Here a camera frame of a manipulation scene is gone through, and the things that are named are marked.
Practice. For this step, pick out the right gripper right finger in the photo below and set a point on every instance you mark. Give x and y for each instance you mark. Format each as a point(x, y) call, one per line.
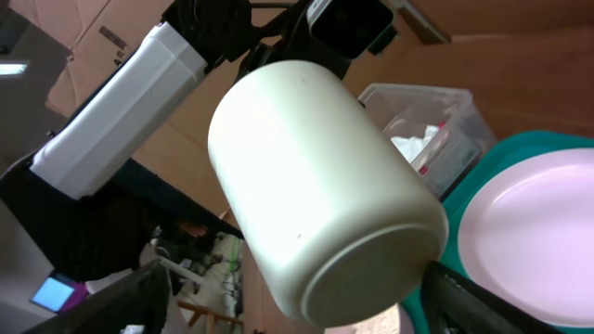
point(451, 303)

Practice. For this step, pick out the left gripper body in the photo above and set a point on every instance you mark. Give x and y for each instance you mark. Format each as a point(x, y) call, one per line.
point(295, 43)

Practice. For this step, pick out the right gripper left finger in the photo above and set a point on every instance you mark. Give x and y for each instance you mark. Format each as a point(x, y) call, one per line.
point(137, 301)

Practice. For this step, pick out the large white plate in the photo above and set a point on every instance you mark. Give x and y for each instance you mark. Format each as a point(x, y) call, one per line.
point(527, 236)

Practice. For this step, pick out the white cup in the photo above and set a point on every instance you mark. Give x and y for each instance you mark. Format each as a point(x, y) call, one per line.
point(339, 223)

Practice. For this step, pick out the white napkin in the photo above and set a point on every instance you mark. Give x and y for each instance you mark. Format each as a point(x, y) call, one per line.
point(411, 147)

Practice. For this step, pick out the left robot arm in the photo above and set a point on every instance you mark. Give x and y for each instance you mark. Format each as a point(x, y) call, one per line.
point(81, 197)

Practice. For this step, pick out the clear plastic waste bin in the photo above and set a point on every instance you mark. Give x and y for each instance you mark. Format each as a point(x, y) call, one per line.
point(463, 139)

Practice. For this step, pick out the teal serving tray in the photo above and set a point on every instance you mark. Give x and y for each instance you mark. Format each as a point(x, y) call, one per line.
point(503, 155)

